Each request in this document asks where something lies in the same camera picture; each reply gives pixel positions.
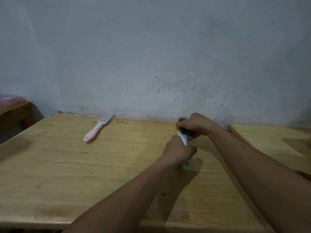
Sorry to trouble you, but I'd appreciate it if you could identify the person's left hand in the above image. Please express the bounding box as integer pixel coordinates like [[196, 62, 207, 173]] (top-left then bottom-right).
[[162, 135, 198, 167]]

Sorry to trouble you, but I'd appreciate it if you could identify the person's right hand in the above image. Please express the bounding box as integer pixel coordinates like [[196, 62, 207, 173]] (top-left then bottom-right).
[[175, 113, 220, 140]]

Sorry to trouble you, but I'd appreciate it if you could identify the light blue hair brush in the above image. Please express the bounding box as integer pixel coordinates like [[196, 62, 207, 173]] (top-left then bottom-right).
[[177, 117, 195, 171]]

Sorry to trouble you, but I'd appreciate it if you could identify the person's left forearm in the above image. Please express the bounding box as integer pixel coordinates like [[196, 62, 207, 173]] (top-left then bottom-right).
[[62, 155, 183, 233]]

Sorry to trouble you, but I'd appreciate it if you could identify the person's right forearm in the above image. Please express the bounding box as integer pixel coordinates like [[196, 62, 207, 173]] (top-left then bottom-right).
[[208, 126, 311, 233]]

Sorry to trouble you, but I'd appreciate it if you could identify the pink comb cleaning brush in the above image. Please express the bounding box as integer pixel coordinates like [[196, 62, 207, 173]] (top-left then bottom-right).
[[83, 114, 114, 142]]

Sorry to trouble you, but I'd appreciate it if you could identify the wooden side table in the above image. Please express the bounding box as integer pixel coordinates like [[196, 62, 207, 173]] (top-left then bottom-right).
[[0, 101, 33, 134]]

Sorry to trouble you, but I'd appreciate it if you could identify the pink plastic box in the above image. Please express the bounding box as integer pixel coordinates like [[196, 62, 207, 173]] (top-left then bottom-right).
[[0, 94, 27, 106]]

